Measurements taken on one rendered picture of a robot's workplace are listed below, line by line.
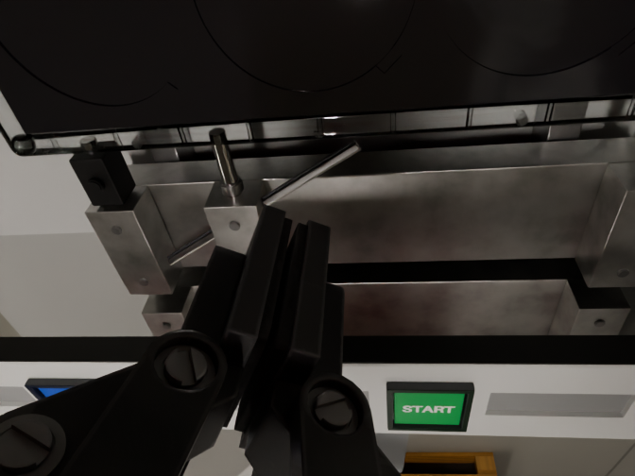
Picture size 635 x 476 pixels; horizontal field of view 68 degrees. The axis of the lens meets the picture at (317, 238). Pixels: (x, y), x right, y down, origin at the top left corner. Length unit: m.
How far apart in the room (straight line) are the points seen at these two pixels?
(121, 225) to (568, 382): 0.30
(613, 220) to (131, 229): 0.30
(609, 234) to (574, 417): 0.13
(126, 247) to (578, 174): 0.29
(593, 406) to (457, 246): 0.14
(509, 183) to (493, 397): 0.14
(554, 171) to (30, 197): 0.42
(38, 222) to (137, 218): 0.19
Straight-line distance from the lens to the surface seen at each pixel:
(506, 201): 0.33
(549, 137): 0.34
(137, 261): 0.35
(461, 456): 2.82
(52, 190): 0.47
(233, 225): 0.30
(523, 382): 0.34
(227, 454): 0.55
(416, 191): 0.31
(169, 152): 0.35
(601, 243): 0.34
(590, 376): 0.34
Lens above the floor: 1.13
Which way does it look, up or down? 48 degrees down
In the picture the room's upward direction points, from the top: 173 degrees counter-clockwise
